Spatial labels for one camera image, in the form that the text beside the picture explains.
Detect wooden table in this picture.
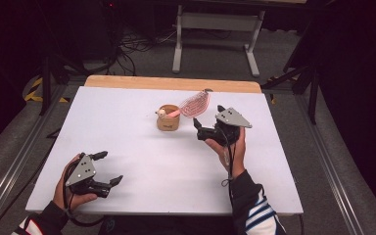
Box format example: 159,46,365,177
83,74,262,94

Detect person's right hand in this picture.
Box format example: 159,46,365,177
205,127,247,179

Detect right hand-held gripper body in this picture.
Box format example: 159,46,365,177
196,107,253,147

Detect white metal table frame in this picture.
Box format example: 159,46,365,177
171,4,266,78

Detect person's left hand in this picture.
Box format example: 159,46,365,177
52,155,98,212

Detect bundle of black floor cables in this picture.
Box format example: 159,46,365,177
109,27,177,76

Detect pink hairbrush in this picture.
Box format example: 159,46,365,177
165,89,212,119

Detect aluminium rail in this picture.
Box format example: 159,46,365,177
0,84,69,228
294,94,366,235

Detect black metal stand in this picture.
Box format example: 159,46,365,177
260,63,321,125
38,54,94,117

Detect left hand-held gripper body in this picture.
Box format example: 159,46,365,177
65,154,112,199

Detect tan cup with small figure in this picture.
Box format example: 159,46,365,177
155,104,181,132

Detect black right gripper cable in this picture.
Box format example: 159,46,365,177
220,128,239,210

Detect white board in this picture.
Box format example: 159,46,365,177
24,85,305,217

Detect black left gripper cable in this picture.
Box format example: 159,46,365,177
63,189,108,228

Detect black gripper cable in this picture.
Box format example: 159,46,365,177
220,128,239,210
63,189,108,228

